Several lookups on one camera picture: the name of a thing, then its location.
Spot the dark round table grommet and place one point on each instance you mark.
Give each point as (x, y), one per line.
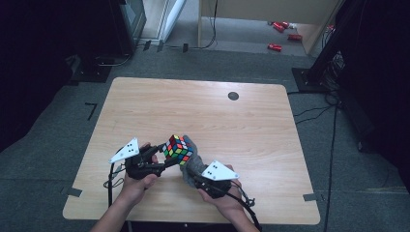
(233, 96)

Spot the person's right hand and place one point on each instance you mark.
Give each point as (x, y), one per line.
(228, 204)

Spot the black floor base plate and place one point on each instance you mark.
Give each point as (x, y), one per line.
(92, 72)

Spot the white door panel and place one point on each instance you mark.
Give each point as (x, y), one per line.
(170, 17)

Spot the black cabinet with monitor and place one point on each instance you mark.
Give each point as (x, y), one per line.
(125, 25)

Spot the multicoloured puzzle cube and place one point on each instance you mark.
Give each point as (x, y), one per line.
(177, 150)

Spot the grey tape strip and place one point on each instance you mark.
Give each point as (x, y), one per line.
(73, 192)
(310, 197)

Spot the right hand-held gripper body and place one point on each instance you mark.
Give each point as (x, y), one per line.
(216, 187)

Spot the light wooden desk frame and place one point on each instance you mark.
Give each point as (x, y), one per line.
(257, 8)

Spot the red can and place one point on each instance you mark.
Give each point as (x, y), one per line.
(285, 24)
(275, 47)
(295, 37)
(278, 27)

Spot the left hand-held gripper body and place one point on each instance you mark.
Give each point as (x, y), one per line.
(140, 167)

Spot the black metal stand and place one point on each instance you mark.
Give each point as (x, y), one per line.
(317, 71)

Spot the grey cloth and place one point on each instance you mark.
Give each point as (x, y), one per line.
(195, 164)

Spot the person's left hand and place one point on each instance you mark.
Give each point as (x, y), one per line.
(135, 191)

